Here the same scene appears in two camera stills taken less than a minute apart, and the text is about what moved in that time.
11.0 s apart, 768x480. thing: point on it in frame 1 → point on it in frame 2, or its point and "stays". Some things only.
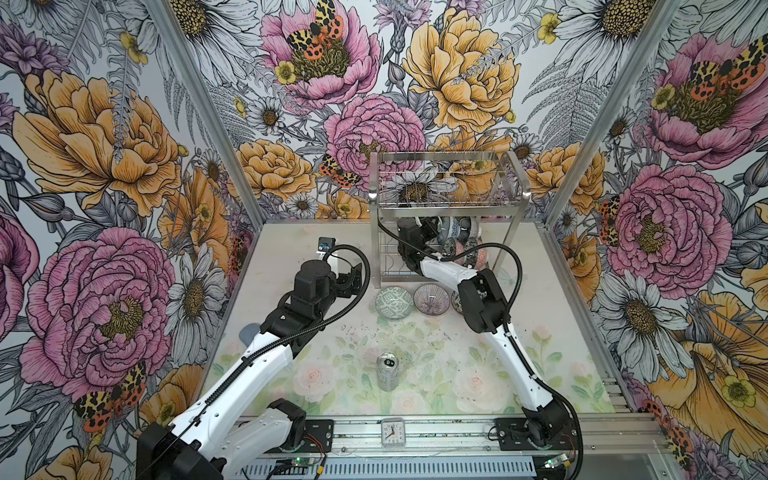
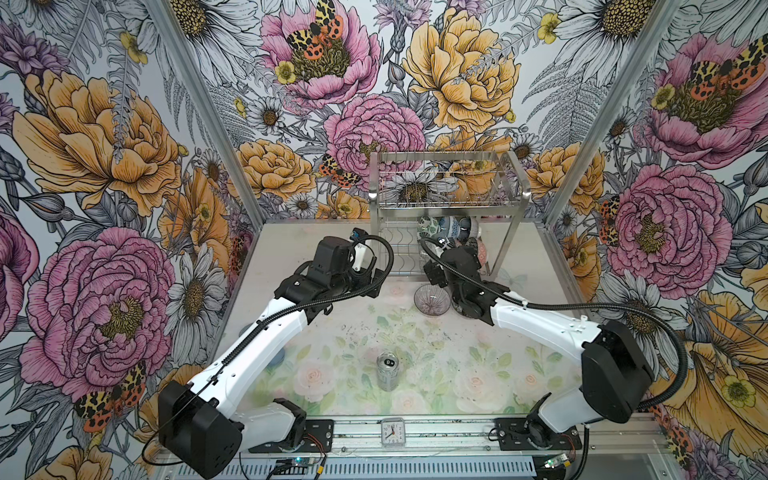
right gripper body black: x=427 y=229 → x=435 y=272
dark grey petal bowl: x=465 y=229 stays
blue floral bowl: x=454 y=229 stays
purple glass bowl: x=431 y=299 stays
